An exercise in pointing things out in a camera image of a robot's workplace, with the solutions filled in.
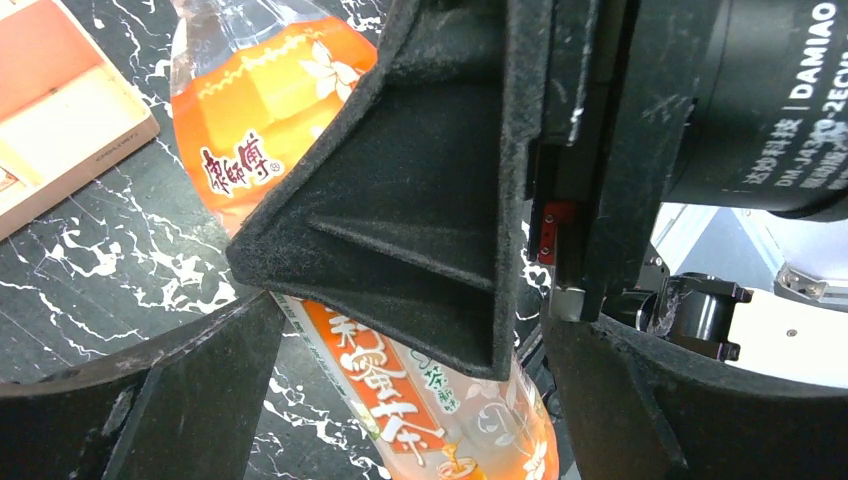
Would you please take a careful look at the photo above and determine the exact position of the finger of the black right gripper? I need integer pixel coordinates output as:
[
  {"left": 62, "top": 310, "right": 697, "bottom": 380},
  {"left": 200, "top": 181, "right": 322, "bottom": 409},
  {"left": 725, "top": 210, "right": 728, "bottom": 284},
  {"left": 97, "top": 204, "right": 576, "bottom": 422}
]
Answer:
[{"left": 226, "top": 1, "right": 553, "bottom": 380}]

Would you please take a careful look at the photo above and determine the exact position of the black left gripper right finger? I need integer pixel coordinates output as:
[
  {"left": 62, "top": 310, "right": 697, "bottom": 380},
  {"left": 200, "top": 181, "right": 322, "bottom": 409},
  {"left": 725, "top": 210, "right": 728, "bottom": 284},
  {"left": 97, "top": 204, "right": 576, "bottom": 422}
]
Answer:
[{"left": 541, "top": 301, "right": 847, "bottom": 479}]

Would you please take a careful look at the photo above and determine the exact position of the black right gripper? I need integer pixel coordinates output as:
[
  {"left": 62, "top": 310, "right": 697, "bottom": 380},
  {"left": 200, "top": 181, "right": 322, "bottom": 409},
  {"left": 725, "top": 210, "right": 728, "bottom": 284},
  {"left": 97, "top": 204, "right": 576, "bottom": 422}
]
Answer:
[{"left": 531, "top": 1, "right": 721, "bottom": 322}]

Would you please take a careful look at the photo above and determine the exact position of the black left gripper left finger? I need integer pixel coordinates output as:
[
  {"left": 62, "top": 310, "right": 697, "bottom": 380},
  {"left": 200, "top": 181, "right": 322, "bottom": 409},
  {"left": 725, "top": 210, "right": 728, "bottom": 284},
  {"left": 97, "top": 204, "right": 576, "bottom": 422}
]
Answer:
[{"left": 1, "top": 293, "right": 285, "bottom": 479}]

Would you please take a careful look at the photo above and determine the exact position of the orange drink bottle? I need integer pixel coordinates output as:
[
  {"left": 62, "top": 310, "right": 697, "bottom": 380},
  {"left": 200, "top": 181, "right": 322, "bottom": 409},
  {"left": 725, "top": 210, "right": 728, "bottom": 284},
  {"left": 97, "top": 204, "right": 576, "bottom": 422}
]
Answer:
[{"left": 170, "top": 1, "right": 560, "bottom": 479}]

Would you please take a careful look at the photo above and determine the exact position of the peach plastic desk organizer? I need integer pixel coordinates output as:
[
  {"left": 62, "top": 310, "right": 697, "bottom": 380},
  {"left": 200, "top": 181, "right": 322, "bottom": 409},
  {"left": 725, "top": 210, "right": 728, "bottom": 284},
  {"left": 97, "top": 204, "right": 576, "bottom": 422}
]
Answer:
[{"left": 1, "top": 1, "right": 160, "bottom": 238}]

